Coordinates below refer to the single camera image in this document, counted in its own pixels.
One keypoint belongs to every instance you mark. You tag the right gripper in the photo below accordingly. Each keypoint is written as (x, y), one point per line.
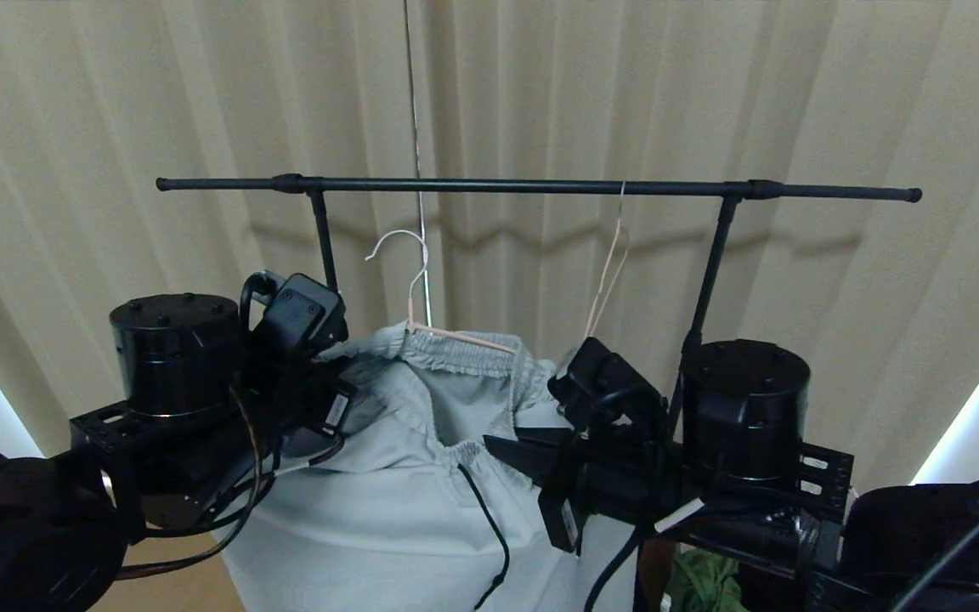
(625, 484)

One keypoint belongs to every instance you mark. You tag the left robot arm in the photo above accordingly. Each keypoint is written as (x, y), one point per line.
(175, 357)

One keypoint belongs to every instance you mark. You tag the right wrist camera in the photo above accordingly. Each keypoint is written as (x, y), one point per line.
(608, 382)

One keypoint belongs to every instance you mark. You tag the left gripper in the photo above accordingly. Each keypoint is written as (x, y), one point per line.
(268, 450)

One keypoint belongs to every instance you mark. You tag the pale grey shorts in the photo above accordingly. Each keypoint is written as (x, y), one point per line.
(370, 527)

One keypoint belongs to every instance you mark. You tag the green garment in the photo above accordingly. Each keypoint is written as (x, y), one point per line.
(706, 586)

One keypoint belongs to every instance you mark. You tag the black clothes rack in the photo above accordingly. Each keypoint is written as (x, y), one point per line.
(540, 184)

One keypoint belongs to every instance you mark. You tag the pink clothes hanger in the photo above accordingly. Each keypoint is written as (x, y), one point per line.
(464, 337)
(623, 204)

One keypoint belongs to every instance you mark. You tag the beige curtain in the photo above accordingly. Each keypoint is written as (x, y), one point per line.
(795, 85)

